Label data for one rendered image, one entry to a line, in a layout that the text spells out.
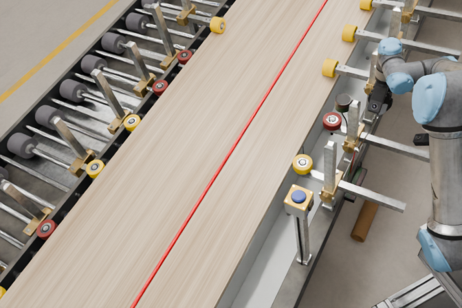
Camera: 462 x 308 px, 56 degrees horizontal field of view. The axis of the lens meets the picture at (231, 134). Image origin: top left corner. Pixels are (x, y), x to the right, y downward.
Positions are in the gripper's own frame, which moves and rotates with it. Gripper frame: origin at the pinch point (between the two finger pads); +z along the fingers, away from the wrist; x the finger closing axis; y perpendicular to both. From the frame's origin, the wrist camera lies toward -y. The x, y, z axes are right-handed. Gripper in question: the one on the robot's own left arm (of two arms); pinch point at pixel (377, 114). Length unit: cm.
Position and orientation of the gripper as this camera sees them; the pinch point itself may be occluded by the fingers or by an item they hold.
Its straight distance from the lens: 181.0
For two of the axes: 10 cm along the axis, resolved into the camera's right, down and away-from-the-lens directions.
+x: -8.6, -3.0, 4.1
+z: 1.7, 5.9, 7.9
